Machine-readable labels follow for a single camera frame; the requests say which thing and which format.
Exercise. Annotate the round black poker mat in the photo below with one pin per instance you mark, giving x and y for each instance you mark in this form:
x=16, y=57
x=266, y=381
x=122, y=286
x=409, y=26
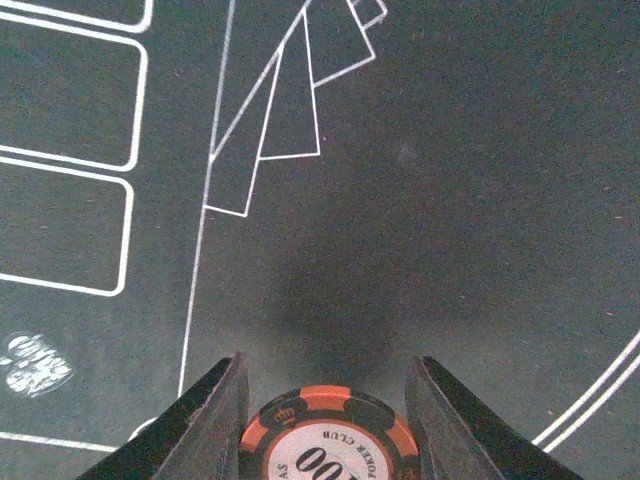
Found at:
x=330, y=187

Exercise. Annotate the orange chip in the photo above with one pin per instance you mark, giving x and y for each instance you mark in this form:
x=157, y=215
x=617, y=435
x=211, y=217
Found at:
x=328, y=432

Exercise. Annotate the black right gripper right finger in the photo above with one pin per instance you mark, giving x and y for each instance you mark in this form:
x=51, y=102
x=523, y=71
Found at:
x=460, y=437

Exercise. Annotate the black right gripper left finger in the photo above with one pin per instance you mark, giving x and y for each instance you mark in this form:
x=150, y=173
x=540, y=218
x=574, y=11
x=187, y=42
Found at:
x=197, y=437

